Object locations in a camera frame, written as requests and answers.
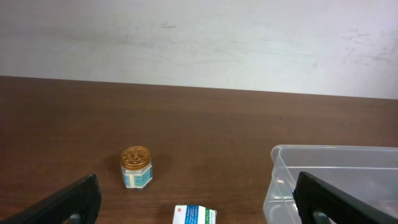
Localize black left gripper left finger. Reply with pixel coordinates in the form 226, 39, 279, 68
1, 174, 101, 224

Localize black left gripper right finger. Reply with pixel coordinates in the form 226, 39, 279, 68
293, 172, 397, 224

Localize small jar gold lid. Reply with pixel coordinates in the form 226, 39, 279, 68
121, 146, 153, 189

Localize white Panadol medicine box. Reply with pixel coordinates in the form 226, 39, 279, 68
172, 205, 217, 224

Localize clear plastic container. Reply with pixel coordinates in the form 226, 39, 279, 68
263, 145, 397, 224

